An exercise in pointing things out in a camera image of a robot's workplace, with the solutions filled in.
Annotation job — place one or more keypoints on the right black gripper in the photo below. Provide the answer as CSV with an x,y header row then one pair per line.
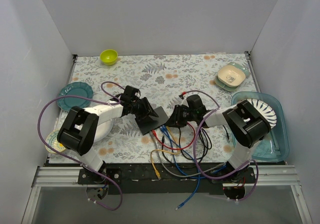
x,y
178,115

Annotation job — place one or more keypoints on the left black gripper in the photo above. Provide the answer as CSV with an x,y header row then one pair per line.
x,y
145,108

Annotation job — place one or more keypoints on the black network switch box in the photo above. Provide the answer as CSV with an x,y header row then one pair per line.
x,y
151,122

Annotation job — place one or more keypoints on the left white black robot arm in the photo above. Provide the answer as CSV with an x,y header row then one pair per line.
x,y
79,128

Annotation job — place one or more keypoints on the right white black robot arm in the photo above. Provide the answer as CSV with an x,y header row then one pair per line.
x,y
249,120

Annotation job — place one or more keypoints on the floral table mat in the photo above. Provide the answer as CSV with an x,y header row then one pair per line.
x,y
161,79

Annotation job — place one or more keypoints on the white round plate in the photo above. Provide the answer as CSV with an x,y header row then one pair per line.
x,y
103,130

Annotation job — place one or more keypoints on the pale green square plate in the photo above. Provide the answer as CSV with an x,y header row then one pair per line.
x,y
227,88

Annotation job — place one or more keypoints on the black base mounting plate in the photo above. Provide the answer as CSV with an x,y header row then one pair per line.
x,y
140,178

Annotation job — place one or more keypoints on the lime green bowl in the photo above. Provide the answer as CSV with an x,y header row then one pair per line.
x,y
109,57

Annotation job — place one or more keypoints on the cream square bowl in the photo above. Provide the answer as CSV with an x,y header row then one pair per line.
x,y
231,76

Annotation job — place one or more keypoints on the teal scalloped plate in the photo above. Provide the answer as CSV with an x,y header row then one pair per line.
x,y
75,94

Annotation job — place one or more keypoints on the white blue striped plate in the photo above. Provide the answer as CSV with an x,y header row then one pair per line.
x,y
265,110

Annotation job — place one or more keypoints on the yellow teal patterned bowl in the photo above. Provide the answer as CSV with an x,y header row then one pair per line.
x,y
52,142

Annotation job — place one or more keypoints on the teal plastic tub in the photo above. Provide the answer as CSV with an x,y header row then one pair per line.
x,y
275,146

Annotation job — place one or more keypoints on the aluminium frame rail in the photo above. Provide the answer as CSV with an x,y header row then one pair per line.
x,y
268,175

